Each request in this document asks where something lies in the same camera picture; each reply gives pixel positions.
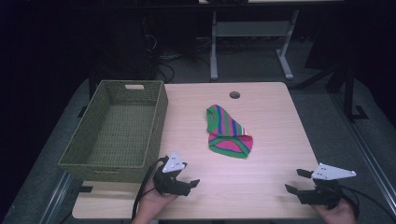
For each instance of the green woven basket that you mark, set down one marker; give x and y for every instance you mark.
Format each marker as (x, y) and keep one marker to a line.
(124, 130)

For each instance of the white metal desk frame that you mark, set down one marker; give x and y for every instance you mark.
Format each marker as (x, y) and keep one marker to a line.
(250, 29)

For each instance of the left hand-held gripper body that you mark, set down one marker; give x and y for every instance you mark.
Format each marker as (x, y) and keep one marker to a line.
(169, 183)

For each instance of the dark computer cabinet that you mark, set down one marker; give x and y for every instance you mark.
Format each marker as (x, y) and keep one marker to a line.
(124, 46)

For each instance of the striped knit pet sweater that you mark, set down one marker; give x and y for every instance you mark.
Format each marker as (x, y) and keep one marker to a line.
(229, 129)

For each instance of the black metal stand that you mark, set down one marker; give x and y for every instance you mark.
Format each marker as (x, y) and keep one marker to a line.
(350, 93)

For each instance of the person's right hand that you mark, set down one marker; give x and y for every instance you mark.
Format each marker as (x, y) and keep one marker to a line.
(337, 215)

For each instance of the aluminium floor rail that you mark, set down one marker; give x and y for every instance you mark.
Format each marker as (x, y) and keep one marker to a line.
(367, 146)
(57, 199)

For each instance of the person's left hand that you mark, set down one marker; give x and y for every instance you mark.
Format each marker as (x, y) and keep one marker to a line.
(152, 205)

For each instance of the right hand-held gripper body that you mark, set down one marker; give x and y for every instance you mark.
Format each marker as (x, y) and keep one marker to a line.
(327, 186)

